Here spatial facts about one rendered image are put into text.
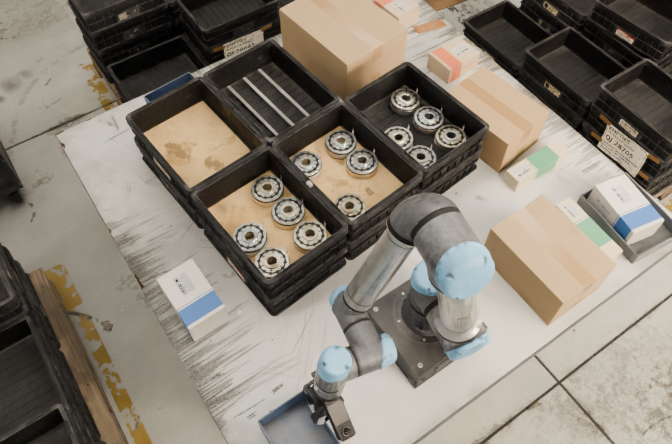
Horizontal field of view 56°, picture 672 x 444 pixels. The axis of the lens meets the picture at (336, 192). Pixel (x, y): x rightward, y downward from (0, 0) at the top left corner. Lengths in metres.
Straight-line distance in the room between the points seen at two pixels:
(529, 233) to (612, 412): 1.03
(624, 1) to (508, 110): 1.36
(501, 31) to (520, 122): 1.30
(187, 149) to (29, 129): 1.57
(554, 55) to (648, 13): 0.49
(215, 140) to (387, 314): 0.83
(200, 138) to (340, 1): 0.79
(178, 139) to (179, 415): 1.08
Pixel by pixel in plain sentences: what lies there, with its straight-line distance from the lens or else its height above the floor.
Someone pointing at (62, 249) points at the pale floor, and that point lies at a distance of 3.13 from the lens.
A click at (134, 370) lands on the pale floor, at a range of 2.77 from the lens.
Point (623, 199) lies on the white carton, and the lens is 2.27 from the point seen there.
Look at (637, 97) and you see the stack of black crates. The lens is 3.06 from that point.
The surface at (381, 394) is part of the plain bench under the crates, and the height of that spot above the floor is 0.70.
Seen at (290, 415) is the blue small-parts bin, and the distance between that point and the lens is 1.87.
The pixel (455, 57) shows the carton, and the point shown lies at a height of 0.77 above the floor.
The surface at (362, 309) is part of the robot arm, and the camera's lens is 1.55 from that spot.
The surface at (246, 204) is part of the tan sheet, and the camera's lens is 2.03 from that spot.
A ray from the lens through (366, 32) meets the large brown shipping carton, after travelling 2.44.
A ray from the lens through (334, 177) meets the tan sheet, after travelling 2.07.
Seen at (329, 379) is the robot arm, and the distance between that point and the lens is 1.50.
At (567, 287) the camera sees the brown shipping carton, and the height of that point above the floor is 0.86.
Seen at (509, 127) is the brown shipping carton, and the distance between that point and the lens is 2.24.
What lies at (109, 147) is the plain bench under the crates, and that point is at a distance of 2.45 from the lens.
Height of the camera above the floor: 2.50
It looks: 55 degrees down
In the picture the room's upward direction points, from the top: straight up
